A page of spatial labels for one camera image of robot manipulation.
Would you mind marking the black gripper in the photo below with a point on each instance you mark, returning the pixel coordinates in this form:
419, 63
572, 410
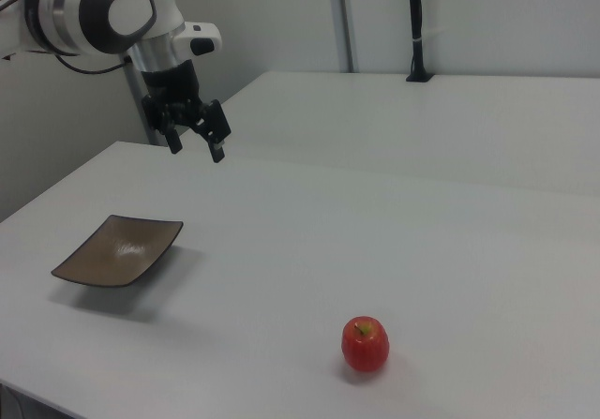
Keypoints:
171, 91

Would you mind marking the black table clamp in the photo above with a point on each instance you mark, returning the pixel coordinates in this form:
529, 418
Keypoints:
416, 11

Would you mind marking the brown square ceramic plate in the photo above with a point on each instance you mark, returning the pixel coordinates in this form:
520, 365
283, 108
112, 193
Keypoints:
117, 252

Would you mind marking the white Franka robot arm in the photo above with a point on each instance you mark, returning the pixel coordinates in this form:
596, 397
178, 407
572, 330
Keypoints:
65, 6

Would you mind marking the red apple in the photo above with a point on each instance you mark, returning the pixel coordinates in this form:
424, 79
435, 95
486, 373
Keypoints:
365, 346

